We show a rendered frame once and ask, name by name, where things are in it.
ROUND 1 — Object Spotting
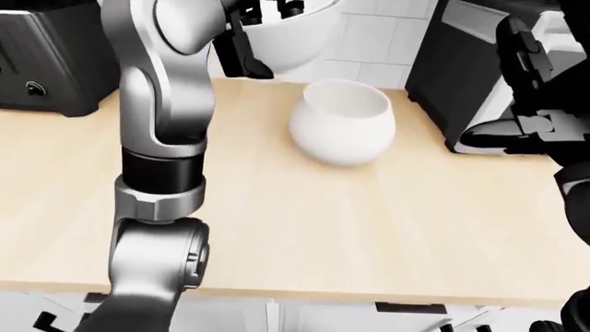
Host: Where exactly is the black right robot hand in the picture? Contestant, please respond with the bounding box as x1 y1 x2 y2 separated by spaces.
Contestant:
459 14 590 168

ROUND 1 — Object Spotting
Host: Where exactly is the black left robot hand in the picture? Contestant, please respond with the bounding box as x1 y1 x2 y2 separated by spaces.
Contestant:
213 0 306 80

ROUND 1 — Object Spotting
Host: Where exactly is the large white bowl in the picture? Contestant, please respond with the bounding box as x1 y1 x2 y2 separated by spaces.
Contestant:
241 0 345 77

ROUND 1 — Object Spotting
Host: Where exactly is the black and white coffee machine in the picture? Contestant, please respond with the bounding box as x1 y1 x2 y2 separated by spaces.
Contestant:
404 0 590 157

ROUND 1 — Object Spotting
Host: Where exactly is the small round white bowl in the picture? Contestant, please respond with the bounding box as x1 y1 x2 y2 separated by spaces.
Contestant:
288 77 398 168

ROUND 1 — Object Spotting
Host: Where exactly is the black toaster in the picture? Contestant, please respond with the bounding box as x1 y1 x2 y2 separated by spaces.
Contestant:
0 0 117 118

